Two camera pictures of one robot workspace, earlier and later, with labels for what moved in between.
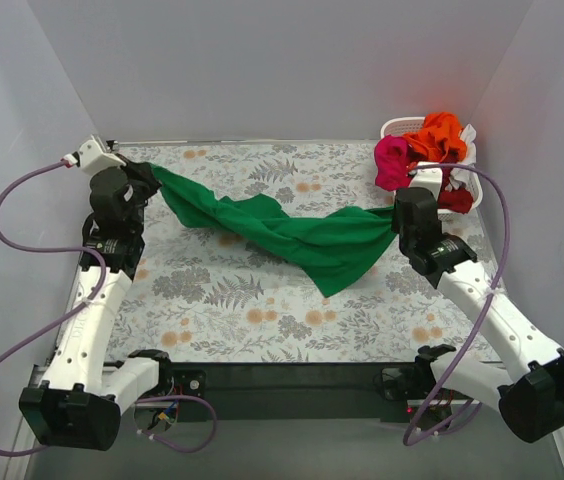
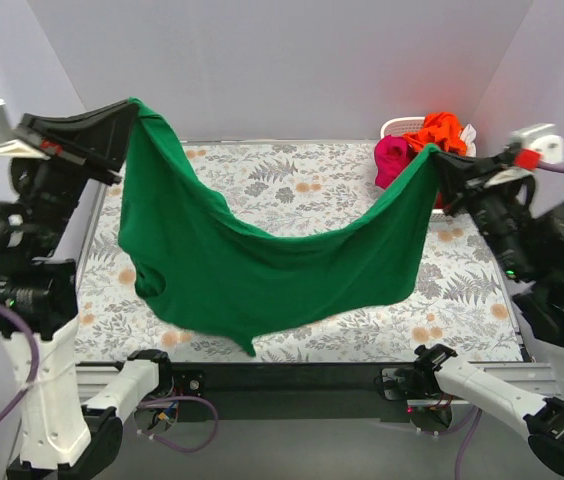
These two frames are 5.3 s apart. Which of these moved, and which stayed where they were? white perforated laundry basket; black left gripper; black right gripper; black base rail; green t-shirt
Moved: black left gripper; black right gripper; green t-shirt
Stayed: white perforated laundry basket; black base rail
